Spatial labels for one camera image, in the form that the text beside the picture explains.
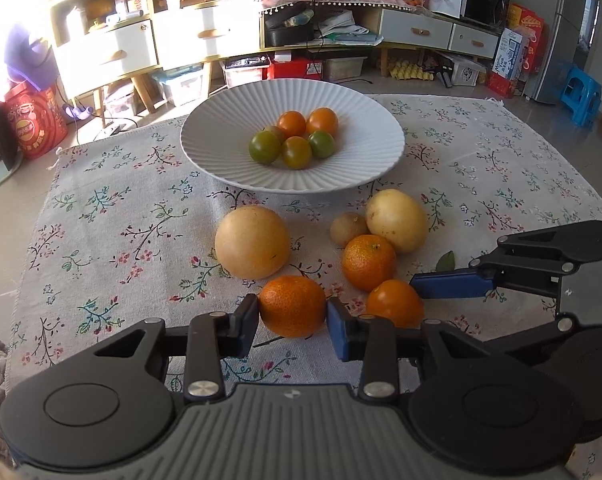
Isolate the small clear storage box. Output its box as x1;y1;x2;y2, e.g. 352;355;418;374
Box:
103;85;139;117

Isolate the wooden cabinet with white drawer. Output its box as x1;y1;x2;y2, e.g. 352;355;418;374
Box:
152;0;262;98

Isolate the pile of loose papers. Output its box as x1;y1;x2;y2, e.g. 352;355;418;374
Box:
315;10;384;46

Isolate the flat red box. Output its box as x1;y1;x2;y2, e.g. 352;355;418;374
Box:
486;72;516;99

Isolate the blue and white carton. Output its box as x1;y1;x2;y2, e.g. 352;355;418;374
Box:
493;27;530;81

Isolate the green tomato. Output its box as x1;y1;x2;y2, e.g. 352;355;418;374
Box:
308;130;336;159
248;131;282;164

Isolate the clear box with black contents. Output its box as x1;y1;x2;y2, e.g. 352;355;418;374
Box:
222;56;272;88

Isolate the large yellow grapefruit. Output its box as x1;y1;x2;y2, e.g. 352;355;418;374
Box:
214;205;292;281

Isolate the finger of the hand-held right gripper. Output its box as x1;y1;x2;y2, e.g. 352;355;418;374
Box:
501;312;579;356
410;222;582;298

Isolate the grey refrigerator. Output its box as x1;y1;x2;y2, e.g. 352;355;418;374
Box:
523;0;602;106

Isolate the blue plastic stool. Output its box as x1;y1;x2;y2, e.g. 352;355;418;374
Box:
561;62;602;128

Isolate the small orange-green tomato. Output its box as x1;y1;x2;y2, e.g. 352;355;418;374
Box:
280;136;314;170

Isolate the clear box with blue lid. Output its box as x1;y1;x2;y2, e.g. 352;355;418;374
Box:
153;67;206;107

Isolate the white tube roll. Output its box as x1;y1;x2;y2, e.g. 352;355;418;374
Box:
106;10;144;26

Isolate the red gift box stack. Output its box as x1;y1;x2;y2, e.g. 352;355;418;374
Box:
508;4;546;76

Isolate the low wooden stand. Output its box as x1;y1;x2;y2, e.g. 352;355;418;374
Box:
261;2;502;78

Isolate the small orange tomato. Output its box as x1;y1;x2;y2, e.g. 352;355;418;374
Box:
306;107;340;137

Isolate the small purple toy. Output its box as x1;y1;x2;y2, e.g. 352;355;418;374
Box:
61;102;92;121

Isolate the small orange citrus fruit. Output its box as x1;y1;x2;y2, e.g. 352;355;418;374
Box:
365;279;426;328

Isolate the yellow egg tray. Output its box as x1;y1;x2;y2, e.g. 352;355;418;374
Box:
388;57;436;82

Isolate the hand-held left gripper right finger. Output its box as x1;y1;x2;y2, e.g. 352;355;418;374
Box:
327;297;502;402

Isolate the small tan round fruit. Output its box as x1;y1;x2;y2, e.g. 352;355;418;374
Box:
329;211;370;248

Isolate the yellow pear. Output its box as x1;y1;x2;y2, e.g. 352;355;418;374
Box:
365;188;430;255

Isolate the black panel on round base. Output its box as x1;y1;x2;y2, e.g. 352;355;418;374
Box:
0;92;26;195

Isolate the white microwave oven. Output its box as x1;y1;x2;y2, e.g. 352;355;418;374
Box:
460;0;510;30

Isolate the white ribbed plate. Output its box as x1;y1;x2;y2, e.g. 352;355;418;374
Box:
180;78;406;195

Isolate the red round tin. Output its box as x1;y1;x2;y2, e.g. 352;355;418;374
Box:
0;82;69;161

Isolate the small white drawer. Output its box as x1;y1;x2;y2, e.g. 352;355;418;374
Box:
450;23;500;59

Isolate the floral cloth mat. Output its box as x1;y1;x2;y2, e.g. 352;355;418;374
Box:
3;92;602;480

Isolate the black case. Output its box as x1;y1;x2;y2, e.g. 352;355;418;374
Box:
263;4;316;47

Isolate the red cardboard box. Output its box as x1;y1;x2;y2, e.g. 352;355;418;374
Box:
268;57;324;81

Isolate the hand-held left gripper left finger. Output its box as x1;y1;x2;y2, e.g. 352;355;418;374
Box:
95;294;260;403

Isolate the bumpy orange tangerine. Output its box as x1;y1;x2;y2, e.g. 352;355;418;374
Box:
341;234;398;293
258;275;328;339

